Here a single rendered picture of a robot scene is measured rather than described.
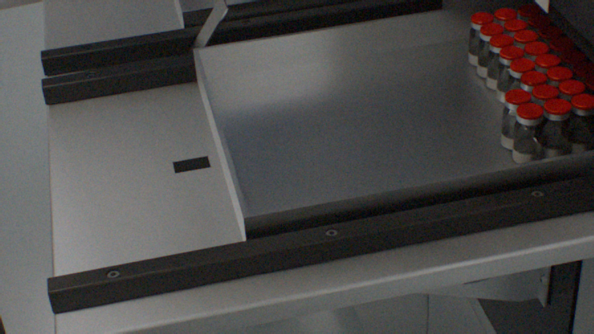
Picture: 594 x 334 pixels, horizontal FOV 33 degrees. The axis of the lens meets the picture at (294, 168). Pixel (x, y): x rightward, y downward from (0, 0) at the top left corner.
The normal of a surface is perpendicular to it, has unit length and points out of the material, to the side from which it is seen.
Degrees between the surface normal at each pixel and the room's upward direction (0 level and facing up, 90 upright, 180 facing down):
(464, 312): 90
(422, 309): 90
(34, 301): 0
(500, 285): 90
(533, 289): 90
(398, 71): 0
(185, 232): 0
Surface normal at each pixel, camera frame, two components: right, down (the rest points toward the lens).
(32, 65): -0.06, -0.81
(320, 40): 0.22, 0.55
